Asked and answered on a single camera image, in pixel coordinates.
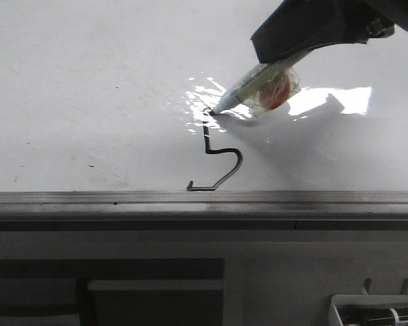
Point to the white tray with markers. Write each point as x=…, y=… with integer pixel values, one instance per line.
x=368, y=310

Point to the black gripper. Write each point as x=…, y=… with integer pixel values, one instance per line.
x=298, y=26

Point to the white black whiteboard marker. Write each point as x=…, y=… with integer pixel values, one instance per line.
x=265, y=88

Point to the dark cabinet with light panel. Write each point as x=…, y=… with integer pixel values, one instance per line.
x=111, y=291

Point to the white whiteboard with metal frame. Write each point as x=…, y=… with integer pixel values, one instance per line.
x=102, y=112

